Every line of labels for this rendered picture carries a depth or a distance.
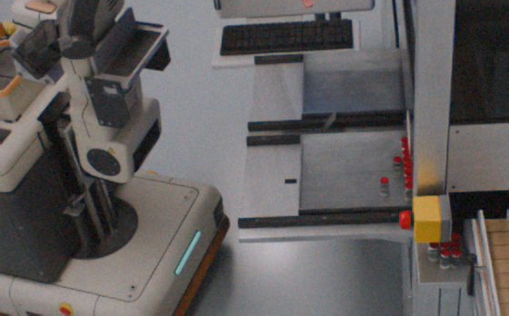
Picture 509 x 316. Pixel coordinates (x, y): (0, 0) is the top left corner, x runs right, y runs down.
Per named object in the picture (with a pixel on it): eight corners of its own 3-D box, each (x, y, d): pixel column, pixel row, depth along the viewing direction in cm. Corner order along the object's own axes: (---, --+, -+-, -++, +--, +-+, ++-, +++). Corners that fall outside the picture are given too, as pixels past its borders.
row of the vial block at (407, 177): (409, 150, 214) (409, 135, 211) (414, 202, 201) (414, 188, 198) (400, 150, 214) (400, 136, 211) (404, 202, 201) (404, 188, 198)
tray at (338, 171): (437, 138, 216) (437, 128, 214) (447, 213, 198) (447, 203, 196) (301, 144, 219) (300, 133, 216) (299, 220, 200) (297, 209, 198)
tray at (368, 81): (426, 56, 240) (426, 46, 238) (434, 117, 222) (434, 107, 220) (304, 63, 243) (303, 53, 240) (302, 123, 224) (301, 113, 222)
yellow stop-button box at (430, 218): (445, 217, 187) (447, 194, 182) (449, 242, 182) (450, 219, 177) (410, 219, 187) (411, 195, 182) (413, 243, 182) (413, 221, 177)
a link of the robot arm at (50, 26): (41, 26, 199) (44, 48, 198) (64, 8, 192) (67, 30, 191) (76, 34, 205) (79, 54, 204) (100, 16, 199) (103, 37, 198)
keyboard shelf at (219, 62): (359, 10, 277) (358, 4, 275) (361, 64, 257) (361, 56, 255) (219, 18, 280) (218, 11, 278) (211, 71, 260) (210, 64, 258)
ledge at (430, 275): (476, 241, 194) (477, 236, 193) (484, 287, 185) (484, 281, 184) (414, 243, 195) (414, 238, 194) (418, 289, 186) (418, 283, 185)
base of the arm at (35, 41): (36, 24, 206) (9, 54, 199) (54, 10, 201) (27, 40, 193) (64, 51, 210) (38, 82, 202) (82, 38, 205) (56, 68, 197)
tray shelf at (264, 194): (424, 52, 245) (424, 46, 244) (448, 235, 196) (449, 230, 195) (256, 60, 248) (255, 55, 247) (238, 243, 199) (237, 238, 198)
